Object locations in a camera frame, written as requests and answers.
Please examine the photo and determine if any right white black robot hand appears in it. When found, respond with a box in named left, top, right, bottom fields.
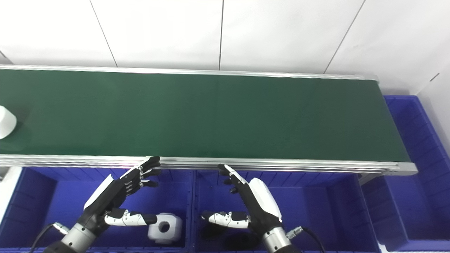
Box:
left=201, top=164, right=283, bottom=233

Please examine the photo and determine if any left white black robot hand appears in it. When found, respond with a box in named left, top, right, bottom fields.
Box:
left=83, top=156, right=161, bottom=232

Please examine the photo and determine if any white round part with hole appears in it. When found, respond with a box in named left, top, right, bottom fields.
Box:
left=0, top=105, right=17, bottom=140

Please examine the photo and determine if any green conveyor belt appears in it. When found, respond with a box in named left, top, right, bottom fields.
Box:
left=0, top=69, right=411, bottom=163
left=0, top=64, right=418, bottom=176

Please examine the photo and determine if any blue plastic bin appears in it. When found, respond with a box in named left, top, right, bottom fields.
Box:
left=193, top=170, right=382, bottom=253
left=0, top=167, right=196, bottom=253
left=361, top=95, right=450, bottom=252

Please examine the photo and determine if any white block part with hole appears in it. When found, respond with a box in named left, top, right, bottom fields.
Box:
left=148, top=213, right=183, bottom=245

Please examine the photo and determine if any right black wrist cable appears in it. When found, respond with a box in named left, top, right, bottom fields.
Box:
left=286, top=226, right=327, bottom=253

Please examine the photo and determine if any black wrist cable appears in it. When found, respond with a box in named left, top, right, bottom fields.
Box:
left=30, top=222, right=70, bottom=253
left=286, top=226, right=327, bottom=253

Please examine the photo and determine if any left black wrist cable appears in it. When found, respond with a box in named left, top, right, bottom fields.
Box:
left=30, top=222, right=70, bottom=253

